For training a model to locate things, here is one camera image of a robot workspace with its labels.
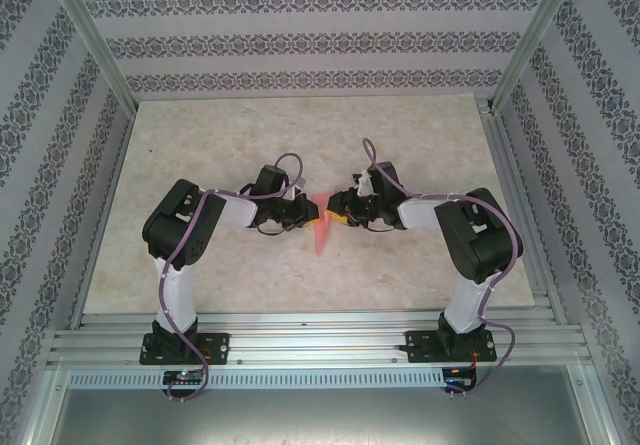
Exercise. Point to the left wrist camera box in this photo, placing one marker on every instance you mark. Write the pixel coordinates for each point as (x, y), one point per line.
(299, 184)

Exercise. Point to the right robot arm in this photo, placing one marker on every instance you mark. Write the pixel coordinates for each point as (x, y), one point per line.
(480, 245)

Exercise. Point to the aluminium mounting rail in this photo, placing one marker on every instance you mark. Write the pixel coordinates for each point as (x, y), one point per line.
(320, 340)

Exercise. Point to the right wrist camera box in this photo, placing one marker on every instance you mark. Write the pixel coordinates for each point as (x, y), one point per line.
(363, 181)

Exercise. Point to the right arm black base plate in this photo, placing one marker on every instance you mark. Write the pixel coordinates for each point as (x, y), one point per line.
(417, 347)

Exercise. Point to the pink square paper sheet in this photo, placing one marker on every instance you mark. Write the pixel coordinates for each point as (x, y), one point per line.
(321, 237)

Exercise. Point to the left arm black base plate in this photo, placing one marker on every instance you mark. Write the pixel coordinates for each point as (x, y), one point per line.
(220, 347)

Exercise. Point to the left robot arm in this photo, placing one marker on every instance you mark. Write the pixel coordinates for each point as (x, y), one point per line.
(180, 225)

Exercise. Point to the aluminium side rail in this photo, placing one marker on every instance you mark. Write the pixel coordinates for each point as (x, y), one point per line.
(505, 165)
(103, 215)

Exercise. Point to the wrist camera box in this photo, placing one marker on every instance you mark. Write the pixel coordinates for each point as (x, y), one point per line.
(363, 181)
(299, 184)

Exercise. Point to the aluminium frame post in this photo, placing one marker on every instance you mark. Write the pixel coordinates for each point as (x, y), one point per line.
(93, 40)
(532, 40)

